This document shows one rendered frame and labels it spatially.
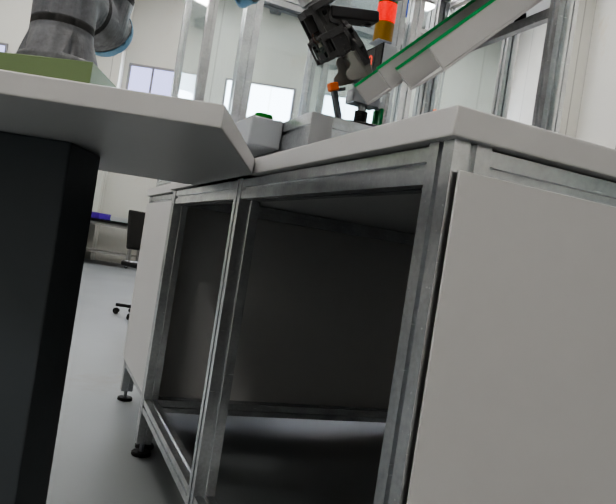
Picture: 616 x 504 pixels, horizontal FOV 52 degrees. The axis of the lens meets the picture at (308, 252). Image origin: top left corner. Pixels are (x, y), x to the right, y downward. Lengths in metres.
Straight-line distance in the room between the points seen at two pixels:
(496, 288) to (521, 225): 0.07
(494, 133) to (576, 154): 0.11
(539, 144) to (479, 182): 0.08
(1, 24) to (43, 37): 12.02
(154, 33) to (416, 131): 11.75
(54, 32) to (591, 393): 1.05
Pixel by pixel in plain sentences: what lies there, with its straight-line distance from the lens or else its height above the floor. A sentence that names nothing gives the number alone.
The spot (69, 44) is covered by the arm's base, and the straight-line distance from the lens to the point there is 1.29.
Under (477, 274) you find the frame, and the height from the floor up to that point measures 0.70.
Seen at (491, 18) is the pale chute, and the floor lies 1.08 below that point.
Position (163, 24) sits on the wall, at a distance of 12.39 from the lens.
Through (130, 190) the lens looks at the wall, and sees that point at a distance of 11.87.
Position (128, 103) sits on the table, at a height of 0.84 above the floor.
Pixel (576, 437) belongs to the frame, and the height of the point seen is 0.55.
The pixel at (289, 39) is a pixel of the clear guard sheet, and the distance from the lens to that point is 2.86.
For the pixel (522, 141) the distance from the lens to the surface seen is 0.67.
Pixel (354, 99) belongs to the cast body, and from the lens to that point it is 1.40.
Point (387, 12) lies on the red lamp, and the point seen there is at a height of 1.33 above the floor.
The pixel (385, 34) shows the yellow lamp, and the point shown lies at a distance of 1.69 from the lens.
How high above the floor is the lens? 0.70
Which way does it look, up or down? level
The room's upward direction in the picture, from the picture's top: 9 degrees clockwise
